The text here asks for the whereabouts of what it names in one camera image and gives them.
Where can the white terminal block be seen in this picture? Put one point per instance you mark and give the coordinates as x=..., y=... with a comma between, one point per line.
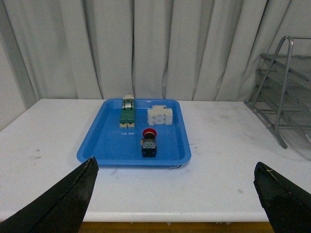
x=160, y=115

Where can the blue plastic tray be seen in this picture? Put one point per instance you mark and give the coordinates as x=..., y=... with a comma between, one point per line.
x=113, y=145

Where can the red emergency push button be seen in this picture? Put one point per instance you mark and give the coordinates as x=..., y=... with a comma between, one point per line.
x=148, y=143

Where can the white curtain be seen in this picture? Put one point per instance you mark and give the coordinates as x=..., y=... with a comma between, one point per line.
x=102, y=49

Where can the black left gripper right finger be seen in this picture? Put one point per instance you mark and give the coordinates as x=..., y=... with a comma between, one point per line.
x=288, y=206

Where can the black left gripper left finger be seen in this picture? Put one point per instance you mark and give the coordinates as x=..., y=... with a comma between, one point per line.
x=61, y=209

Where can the grey wire mesh rack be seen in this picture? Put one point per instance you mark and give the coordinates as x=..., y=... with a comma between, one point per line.
x=282, y=99

